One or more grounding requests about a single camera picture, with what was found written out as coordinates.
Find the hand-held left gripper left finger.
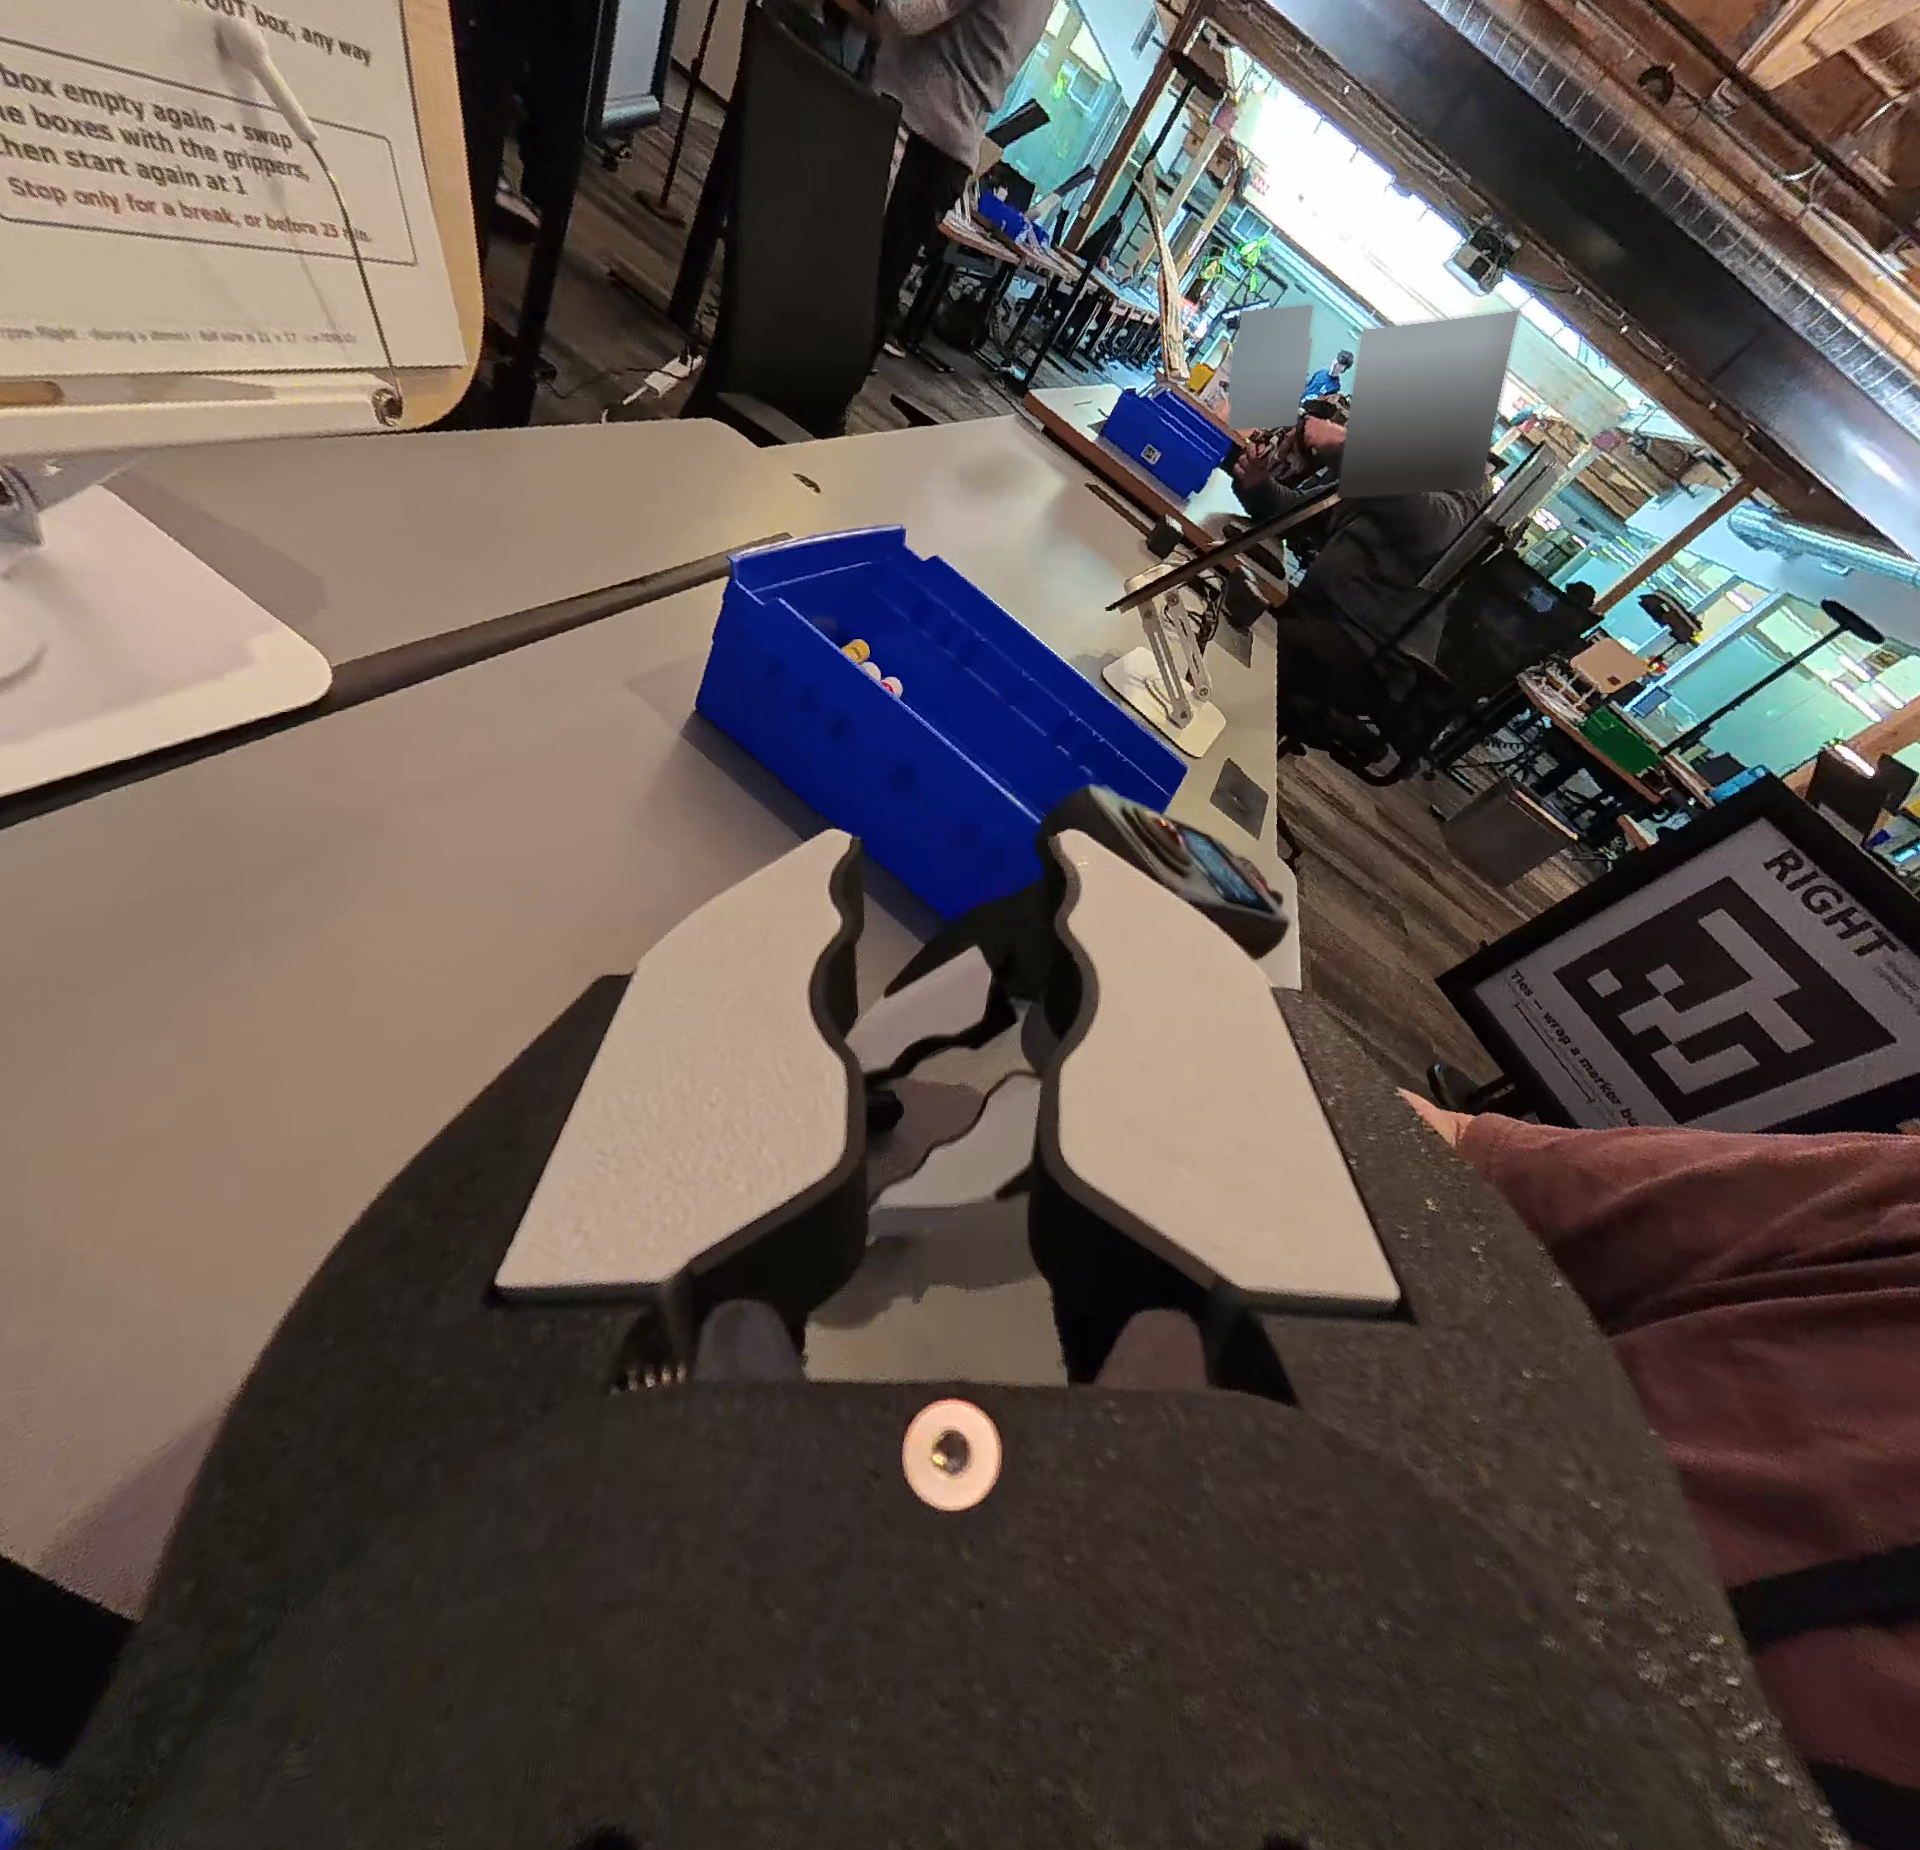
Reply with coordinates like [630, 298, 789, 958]
[487, 828, 869, 1315]

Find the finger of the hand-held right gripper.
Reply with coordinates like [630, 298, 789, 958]
[858, 986, 1040, 1132]

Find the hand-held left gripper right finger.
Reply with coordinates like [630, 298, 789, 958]
[1032, 828, 1406, 1316]

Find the blue plastic bin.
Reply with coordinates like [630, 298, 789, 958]
[1100, 388, 1237, 499]
[697, 525, 1192, 926]

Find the black office chair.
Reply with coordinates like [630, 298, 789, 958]
[1325, 577, 1593, 787]

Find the black framed tag sign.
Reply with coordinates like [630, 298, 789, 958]
[1438, 781, 1920, 1135]

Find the maroon shirt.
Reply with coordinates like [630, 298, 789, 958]
[1453, 1111, 1920, 1789]

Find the black chair back panel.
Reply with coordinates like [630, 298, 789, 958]
[701, 7, 901, 442]

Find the wooden backing board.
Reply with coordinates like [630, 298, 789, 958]
[394, 0, 487, 432]

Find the printed instruction sheet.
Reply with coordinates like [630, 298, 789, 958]
[0, 0, 473, 380]

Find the silver air duct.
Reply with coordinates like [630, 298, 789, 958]
[1727, 499, 1920, 595]

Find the black lanyard cord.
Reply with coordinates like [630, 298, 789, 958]
[1727, 1544, 1920, 1648]

